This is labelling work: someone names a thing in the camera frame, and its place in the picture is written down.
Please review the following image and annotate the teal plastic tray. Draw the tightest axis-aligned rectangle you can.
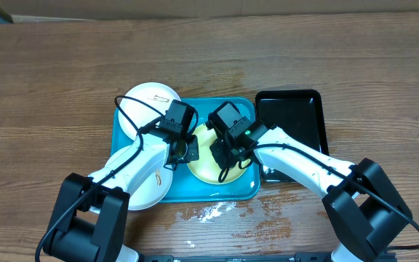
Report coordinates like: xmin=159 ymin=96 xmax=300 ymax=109
xmin=105 ymin=108 xmax=261 ymax=203

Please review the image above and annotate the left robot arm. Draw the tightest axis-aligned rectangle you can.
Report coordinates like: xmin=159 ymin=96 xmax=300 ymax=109
xmin=35 ymin=100 xmax=199 ymax=261

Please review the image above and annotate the black rectangular tray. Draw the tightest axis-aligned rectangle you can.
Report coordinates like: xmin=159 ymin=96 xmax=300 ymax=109
xmin=255 ymin=89 xmax=332 ymax=183

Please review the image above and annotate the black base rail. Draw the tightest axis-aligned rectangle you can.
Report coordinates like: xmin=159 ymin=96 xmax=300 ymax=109
xmin=138 ymin=252 xmax=332 ymax=262

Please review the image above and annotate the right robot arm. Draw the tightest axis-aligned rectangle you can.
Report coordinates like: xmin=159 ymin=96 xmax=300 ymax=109
xmin=206 ymin=101 xmax=412 ymax=261

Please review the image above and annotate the yellow-green rimmed plate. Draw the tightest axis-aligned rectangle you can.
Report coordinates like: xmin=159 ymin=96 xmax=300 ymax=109
xmin=188 ymin=124 xmax=246 ymax=185

